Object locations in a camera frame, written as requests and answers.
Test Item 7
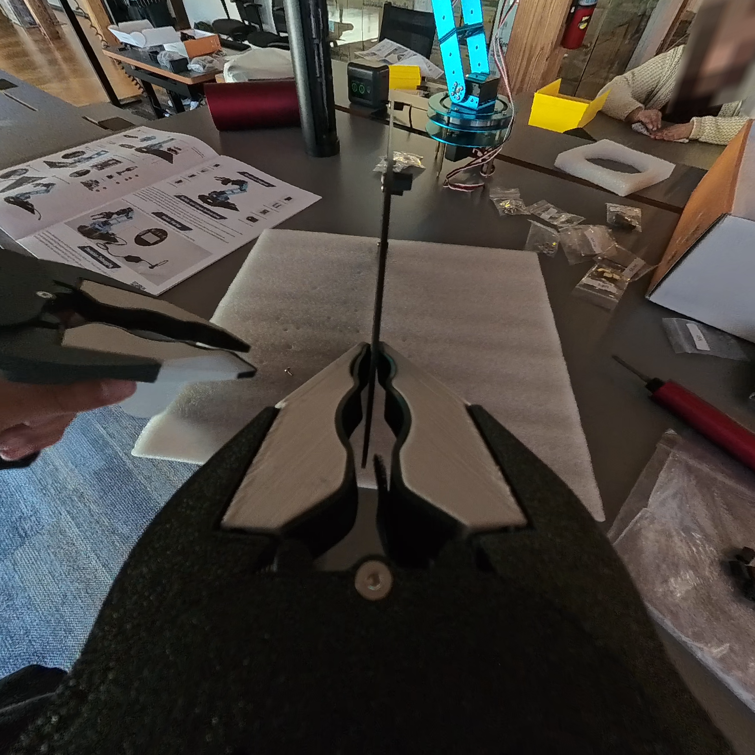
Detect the large clear plastic bag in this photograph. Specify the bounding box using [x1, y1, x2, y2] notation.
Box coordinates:
[608, 431, 755, 714]

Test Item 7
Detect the small white foam piece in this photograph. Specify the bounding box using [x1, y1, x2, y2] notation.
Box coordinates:
[554, 138, 676, 195]

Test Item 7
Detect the red fire extinguisher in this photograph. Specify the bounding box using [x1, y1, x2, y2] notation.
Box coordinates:
[560, 0, 598, 51]

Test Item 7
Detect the person's black clothing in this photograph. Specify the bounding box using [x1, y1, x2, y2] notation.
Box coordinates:
[0, 667, 68, 717]

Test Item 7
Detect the open yellow plastic bin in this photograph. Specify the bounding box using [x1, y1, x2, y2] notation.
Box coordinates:
[528, 78, 611, 133]

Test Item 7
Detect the wooden table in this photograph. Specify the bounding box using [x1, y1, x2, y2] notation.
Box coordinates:
[103, 32, 237, 116]

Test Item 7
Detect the small bag with silver nuts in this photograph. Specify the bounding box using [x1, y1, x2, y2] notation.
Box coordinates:
[525, 221, 560, 257]

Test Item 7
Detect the red white servo cable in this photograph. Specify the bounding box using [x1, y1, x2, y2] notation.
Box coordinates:
[444, 144, 502, 191]

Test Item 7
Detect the tall black cylinder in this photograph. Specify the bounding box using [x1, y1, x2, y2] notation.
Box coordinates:
[283, 0, 340, 157]

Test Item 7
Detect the dark red metal cylinder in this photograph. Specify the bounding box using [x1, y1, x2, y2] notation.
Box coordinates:
[203, 79, 302, 131]

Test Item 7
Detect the small black box device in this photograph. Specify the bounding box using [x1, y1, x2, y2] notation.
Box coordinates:
[347, 59, 390, 108]

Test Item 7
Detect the person's left hand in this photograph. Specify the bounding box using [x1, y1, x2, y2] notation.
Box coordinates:
[0, 379, 136, 466]

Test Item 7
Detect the printed paper leaflet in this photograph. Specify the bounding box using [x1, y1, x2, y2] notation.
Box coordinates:
[357, 38, 446, 80]

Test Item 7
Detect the wooden column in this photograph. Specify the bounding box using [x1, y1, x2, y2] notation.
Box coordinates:
[504, 0, 576, 95]

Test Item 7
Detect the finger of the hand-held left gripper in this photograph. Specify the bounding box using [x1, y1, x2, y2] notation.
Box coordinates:
[58, 281, 252, 355]
[0, 322, 257, 420]

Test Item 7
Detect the light grey neighbouring desk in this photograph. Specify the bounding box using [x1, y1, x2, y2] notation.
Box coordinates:
[0, 70, 145, 169]

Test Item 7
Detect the small cardboard box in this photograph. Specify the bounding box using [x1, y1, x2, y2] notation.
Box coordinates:
[646, 118, 755, 343]

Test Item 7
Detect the dark grey desk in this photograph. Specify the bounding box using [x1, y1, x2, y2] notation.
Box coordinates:
[0, 88, 755, 755]

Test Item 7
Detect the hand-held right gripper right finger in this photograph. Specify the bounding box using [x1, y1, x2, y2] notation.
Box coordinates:
[377, 345, 530, 560]

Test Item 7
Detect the small bag with brass parts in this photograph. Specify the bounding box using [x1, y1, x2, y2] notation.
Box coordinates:
[572, 260, 629, 310]

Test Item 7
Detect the small bag with black parts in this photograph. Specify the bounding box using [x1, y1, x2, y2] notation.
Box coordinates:
[373, 150, 425, 175]

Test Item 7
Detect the white foam sheet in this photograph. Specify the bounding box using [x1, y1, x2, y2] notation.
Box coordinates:
[131, 229, 605, 523]

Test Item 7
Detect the red handled screwdriver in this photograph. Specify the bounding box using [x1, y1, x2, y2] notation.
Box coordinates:
[612, 354, 755, 470]

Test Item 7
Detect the small grey labelled bag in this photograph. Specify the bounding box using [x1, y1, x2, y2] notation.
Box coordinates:
[662, 317, 750, 361]

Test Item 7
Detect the open instruction booklet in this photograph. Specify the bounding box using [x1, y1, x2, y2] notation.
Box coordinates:
[0, 125, 322, 296]

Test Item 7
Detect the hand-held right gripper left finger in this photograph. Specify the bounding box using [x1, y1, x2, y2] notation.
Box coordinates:
[219, 341, 372, 556]

